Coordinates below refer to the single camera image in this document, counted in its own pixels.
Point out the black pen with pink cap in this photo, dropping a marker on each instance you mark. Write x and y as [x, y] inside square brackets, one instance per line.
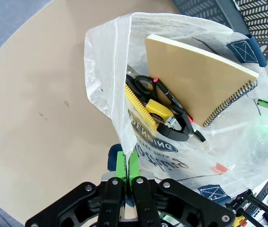
[169, 95]

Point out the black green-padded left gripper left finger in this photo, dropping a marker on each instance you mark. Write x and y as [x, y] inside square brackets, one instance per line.
[82, 203]

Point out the black curved stapler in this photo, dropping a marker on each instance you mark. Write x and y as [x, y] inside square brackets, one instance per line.
[175, 133]

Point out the black keyboard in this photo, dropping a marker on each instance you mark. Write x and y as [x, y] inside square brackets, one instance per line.
[266, 188]

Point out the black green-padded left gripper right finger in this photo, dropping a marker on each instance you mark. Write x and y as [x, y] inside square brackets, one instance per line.
[172, 203]

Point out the kraft spiral notebook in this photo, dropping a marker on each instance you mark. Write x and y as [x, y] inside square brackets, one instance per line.
[190, 78]

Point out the black mesh chair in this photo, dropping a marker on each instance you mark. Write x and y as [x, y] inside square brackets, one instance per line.
[261, 21]

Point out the yellow tape measure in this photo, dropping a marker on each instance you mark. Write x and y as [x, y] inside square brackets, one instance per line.
[158, 108]

